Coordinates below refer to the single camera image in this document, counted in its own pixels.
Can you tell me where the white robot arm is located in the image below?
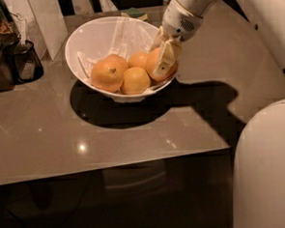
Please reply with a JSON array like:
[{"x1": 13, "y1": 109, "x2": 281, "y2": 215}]
[{"x1": 154, "y1": 0, "x2": 285, "y2": 228}]

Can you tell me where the white utensil in cup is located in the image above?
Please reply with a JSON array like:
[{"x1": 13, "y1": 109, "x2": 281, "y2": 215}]
[{"x1": 14, "y1": 15, "x2": 31, "y2": 54}]

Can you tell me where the white board leaning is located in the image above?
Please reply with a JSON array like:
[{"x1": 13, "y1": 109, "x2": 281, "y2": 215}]
[{"x1": 4, "y1": 0, "x2": 68, "y2": 60}]

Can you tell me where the black mesh cup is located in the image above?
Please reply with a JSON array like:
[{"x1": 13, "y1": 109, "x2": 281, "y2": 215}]
[{"x1": 2, "y1": 41, "x2": 44, "y2": 84}]

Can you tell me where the white paper bowl liner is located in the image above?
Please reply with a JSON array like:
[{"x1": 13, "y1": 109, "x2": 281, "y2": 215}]
[{"x1": 66, "y1": 16, "x2": 178, "y2": 100}]

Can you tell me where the green yellow sponge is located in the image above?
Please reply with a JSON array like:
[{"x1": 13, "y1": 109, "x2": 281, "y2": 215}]
[{"x1": 121, "y1": 7, "x2": 148, "y2": 21}]

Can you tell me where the orange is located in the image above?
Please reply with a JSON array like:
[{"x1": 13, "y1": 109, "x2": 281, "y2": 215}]
[
  {"x1": 128, "y1": 52, "x2": 148, "y2": 69},
  {"x1": 121, "y1": 67, "x2": 152, "y2": 96},
  {"x1": 106, "y1": 54, "x2": 129, "y2": 71},
  {"x1": 145, "y1": 48, "x2": 179, "y2": 82},
  {"x1": 90, "y1": 59, "x2": 124, "y2": 93}
]

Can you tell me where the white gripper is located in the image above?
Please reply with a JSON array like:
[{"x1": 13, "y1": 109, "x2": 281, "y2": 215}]
[{"x1": 149, "y1": 0, "x2": 203, "y2": 77}]

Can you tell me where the white bowl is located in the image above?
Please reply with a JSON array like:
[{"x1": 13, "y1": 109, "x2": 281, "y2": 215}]
[{"x1": 65, "y1": 16, "x2": 175, "y2": 103}]

